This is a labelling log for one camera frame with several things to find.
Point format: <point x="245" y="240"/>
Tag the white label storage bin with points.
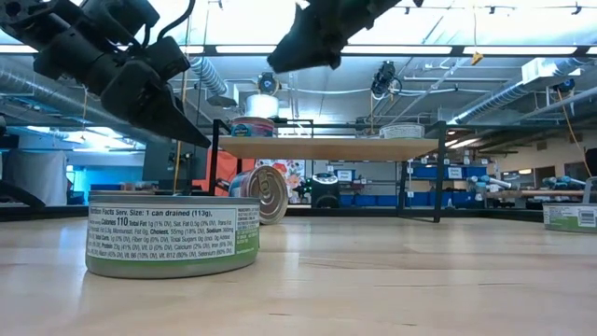
<point x="345" y="175"/>
<point x="453" y="173"/>

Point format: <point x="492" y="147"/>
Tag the white cylindrical lamp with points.
<point x="262" y="105"/>

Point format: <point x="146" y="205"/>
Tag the black curved tube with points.
<point x="18" y="193"/>

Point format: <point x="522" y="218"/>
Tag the black aluminium table frame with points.
<point x="46" y="213"/>

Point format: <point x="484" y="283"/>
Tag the blue storage bin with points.
<point x="422" y="172"/>
<point x="476" y="172"/>
<point x="459" y="200"/>
<point x="368" y="200"/>

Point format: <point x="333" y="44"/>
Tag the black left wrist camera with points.
<point x="165" y="58"/>

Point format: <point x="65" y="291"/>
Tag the green label tuna can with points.
<point x="402" y="131"/>
<point x="571" y="219"/>
<point x="172" y="238"/>

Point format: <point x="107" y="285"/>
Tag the black hanging camera device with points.
<point x="384" y="77"/>

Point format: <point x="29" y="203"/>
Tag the orange fabric panel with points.
<point x="226" y="170"/>

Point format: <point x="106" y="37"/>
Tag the wooden shelf black metal legs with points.
<point x="326" y="149"/>

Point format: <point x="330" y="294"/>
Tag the white ceiling unit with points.
<point x="550" y="70"/>

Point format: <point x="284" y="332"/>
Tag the floral patterned cloth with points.
<point x="295" y="175"/>

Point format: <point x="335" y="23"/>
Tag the blue grey rolled tubes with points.
<point x="559" y="183"/>

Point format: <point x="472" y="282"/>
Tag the white cloth cover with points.
<point x="37" y="177"/>

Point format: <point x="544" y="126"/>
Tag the grey ceiling duct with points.
<point x="28" y="93"/>

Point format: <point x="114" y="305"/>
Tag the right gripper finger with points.
<point x="308" y="46"/>

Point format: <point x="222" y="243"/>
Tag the blue label salmon can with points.
<point x="266" y="193"/>
<point x="252" y="128"/>

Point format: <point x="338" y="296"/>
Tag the long ceiling light fixture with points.
<point x="396" y="49"/>

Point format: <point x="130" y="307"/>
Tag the grey cabinet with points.
<point x="158" y="168"/>

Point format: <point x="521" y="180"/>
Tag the black round ceiling device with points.
<point x="268" y="84"/>

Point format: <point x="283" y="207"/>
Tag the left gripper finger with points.
<point x="168" y="123"/>

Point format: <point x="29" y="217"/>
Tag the silver ceiling duct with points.
<point x="503" y="95"/>

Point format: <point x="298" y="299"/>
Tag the yellow hanging tag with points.
<point x="476" y="58"/>

